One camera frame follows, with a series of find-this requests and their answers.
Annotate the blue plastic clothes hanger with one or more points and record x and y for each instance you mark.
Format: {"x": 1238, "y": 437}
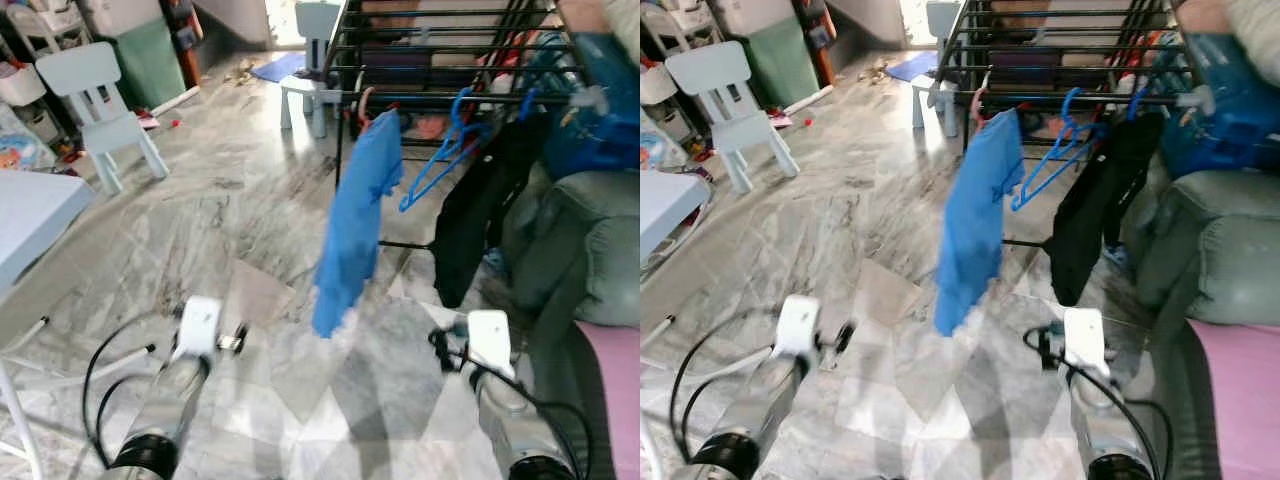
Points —
{"x": 461, "y": 115}
{"x": 1140, "y": 100}
{"x": 1070, "y": 115}
{"x": 527, "y": 100}

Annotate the pink clothes hanger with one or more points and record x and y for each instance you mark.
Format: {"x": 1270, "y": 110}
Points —
{"x": 364, "y": 100}
{"x": 978, "y": 100}

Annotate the black garment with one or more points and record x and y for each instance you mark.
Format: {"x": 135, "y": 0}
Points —
{"x": 1090, "y": 220}
{"x": 475, "y": 220}

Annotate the blue garment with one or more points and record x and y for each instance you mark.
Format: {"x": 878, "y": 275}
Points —
{"x": 975, "y": 230}
{"x": 355, "y": 230}

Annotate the grey green leather sofa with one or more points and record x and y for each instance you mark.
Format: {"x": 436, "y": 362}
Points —
{"x": 590, "y": 250}
{"x": 1220, "y": 250}

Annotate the white rod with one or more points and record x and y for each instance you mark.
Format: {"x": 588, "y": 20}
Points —
{"x": 175, "y": 100}
{"x": 810, "y": 99}

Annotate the black metal drying rack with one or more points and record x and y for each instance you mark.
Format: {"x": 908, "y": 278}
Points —
{"x": 420, "y": 99}
{"x": 1040, "y": 100}

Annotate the beige floor rag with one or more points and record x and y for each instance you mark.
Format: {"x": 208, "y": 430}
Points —
{"x": 877, "y": 71}
{"x": 245, "y": 73}

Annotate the blue floor mat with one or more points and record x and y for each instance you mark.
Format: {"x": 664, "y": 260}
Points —
{"x": 912, "y": 67}
{"x": 278, "y": 67}

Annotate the blue suitcase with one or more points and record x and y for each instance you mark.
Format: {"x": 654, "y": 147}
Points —
{"x": 600, "y": 110}
{"x": 1230, "y": 120}

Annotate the brown wooden panel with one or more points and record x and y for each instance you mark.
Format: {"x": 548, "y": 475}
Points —
{"x": 185, "y": 50}
{"x": 815, "y": 45}

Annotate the white storage shelf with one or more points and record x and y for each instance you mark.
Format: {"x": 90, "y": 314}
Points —
{"x": 40, "y": 50}
{"x": 670, "y": 50}

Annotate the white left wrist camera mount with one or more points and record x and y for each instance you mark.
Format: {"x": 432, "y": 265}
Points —
{"x": 798, "y": 322}
{"x": 198, "y": 325}

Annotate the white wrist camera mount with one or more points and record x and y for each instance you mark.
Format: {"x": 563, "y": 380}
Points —
{"x": 1085, "y": 338}
{"x": 198, "y": 325}
{"x": 798, "y": 322}
{"x": 490, "y": 340}

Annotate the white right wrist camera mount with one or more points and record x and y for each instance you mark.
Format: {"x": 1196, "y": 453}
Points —
{"x": 490, "y": 340}
{"x": 1085, "y": 338}

